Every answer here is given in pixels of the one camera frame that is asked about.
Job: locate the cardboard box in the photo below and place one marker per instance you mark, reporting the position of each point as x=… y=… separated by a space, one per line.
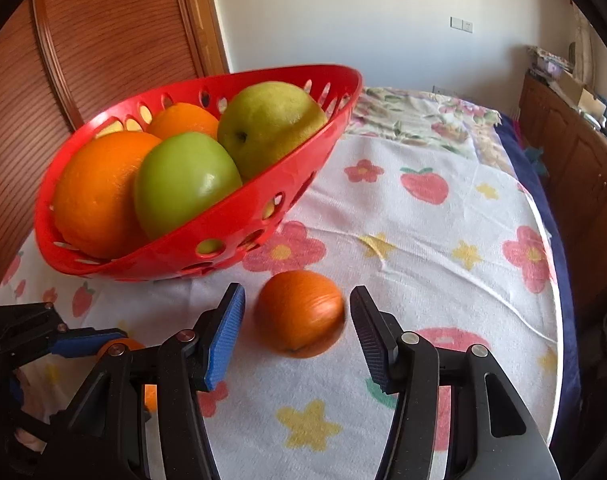
x=583 y=95

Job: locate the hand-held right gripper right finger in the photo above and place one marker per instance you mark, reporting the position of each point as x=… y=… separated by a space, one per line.
x=368 y=332

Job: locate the red perforated plastic basket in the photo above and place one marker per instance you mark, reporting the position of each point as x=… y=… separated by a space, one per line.
x=303 y=160

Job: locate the stack of papers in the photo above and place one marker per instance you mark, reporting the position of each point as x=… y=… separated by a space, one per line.
x=548 y=62

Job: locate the white wall socket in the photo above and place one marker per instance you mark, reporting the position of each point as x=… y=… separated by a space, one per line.
x=461 y=23

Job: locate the small tangerine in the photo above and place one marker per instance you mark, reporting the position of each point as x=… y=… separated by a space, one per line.
x=126 y=345

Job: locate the floral bed sheet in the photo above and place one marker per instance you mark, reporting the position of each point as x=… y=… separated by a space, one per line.
x=413 y=115

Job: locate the blue bed sheet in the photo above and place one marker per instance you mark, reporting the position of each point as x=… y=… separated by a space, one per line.
x=548 y=200

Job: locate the large yellow-green pear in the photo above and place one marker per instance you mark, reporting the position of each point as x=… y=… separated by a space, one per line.
x=268 y=125

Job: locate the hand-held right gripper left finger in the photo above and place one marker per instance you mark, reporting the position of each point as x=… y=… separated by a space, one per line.
x=226 y=340

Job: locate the wooden cabinet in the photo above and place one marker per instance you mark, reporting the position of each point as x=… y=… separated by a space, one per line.
x=578 y=170

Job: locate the small green apple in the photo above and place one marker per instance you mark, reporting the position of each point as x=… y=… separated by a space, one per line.
x=211 y=246

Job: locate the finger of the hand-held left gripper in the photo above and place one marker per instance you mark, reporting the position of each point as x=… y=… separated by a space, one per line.
x=83 y=342

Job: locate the large orange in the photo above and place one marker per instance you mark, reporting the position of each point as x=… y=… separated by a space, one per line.
x=93 y=195

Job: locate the large green apple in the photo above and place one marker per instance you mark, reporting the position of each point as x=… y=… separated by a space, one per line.
x=183 y=190

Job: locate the wooden louvered wardrobe door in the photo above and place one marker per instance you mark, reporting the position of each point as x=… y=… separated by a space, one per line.
x=83 y=35

